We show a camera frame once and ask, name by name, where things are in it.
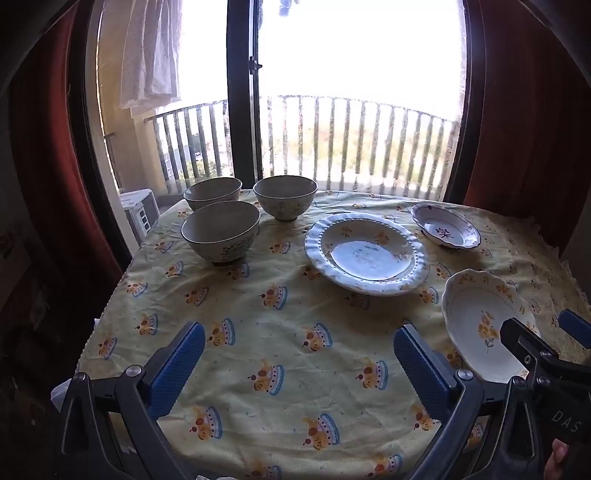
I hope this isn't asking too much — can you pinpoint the grey floral ceramic bowl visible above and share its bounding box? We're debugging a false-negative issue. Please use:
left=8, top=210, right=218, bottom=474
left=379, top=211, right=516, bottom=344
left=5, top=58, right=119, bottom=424
left=181, top=200, right=261, bottom=265
left=183, top=176, right=243, bottom=213
left=253, top=175, right=318, bottom=222

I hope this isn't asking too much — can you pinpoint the white hanging cloth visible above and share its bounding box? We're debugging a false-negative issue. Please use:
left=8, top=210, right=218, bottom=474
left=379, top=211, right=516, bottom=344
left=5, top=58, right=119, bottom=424
left=117, top=0, right=182, bottom=110

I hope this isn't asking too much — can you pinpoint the person's right hand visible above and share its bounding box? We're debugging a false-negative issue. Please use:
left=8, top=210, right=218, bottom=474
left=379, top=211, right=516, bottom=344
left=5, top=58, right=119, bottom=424
left=544, top=438, right=577, bottom=480

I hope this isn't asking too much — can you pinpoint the balcony railing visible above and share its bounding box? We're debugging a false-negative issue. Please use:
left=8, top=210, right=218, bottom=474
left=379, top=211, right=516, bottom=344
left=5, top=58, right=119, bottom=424
left=144, top=95, right=460, bottom=199

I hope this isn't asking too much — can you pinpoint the red-rimmed white plate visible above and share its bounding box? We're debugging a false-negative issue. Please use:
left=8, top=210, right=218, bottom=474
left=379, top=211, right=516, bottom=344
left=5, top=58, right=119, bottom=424
left=410, top=202, right=482, bottom=250

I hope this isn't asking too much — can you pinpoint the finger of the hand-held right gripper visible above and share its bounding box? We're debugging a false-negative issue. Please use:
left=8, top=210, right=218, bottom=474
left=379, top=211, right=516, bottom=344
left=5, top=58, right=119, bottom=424
left=558, top=309, right=591, bottom=350
left=500, top=318, right=560, bottom=372

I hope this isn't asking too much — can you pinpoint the white air conditioner unit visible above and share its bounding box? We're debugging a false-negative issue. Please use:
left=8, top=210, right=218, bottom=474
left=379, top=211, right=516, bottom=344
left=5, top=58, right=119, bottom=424
left=119, top=188, right=161, bottom=247

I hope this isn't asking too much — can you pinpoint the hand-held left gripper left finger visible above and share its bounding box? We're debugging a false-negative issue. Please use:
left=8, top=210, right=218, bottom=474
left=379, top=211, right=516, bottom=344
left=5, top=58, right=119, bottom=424
left=55, top=322, right=206, bottom=480

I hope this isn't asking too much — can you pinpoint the red curtain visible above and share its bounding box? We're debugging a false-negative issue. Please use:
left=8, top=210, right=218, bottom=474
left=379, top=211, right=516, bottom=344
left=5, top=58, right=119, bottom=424
left=462, top=0, right=591, bottom=222
left=9, top=4, right=125, bottom=324

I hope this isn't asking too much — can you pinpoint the yellow flower scalloped plate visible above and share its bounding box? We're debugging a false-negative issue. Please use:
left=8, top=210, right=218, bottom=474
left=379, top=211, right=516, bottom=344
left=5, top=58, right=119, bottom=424
left=442, top=269, right=539, bottom=383

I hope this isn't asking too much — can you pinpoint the dark window frame post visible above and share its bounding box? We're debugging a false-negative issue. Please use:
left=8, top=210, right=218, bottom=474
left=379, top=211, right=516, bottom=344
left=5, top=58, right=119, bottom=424
left=227, top=0, right=260, bottom=185

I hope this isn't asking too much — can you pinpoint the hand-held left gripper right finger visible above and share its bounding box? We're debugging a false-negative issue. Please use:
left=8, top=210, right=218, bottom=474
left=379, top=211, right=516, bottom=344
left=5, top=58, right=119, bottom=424
left=392, top=324, right=555, bottom=480

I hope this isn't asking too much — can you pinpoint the yellow printed tablecloth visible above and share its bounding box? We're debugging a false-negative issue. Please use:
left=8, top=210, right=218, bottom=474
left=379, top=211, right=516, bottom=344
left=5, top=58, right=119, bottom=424
left=76, top=188, right=591, bottom=480

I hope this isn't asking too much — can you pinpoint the large white beaded plate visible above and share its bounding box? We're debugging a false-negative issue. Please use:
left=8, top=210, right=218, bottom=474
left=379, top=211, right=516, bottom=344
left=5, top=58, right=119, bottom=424
left=304, top=212, right=430, bottom=297

